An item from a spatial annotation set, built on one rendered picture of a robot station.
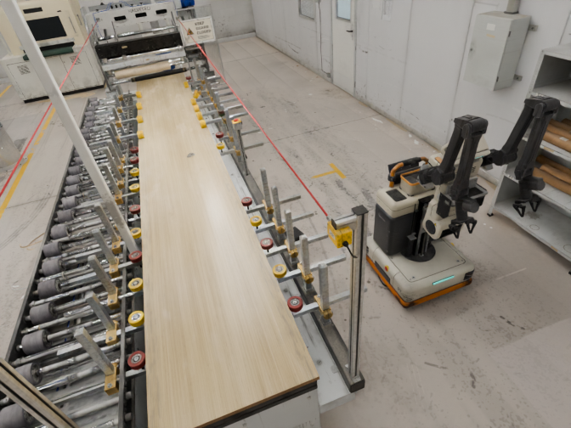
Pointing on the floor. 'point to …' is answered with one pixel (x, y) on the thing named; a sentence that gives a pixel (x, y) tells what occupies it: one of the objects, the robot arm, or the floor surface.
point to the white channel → (66, 117)
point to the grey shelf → (506, 188)
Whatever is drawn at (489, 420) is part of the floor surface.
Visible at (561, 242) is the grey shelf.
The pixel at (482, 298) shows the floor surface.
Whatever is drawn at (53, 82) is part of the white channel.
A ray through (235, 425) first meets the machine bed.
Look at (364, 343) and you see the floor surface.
